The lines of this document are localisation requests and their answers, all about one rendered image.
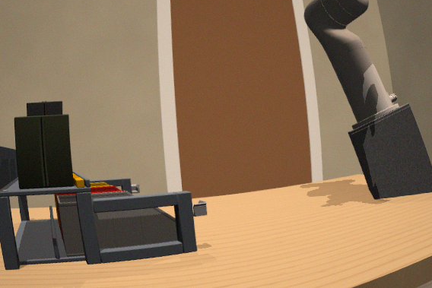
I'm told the dark grey metal shelf frame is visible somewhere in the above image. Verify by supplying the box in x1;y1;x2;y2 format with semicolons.
0;146;207;270

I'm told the red bin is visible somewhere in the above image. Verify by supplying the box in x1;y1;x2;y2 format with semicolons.
56;186;121;229

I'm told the yellow open bin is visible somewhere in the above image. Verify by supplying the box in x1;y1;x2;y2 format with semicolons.
54;182;113;216

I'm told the yellow long thin bar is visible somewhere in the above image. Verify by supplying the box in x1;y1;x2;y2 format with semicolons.
73;173;84;188

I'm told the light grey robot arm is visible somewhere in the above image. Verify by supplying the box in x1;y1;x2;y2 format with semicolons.
304;0;399;129

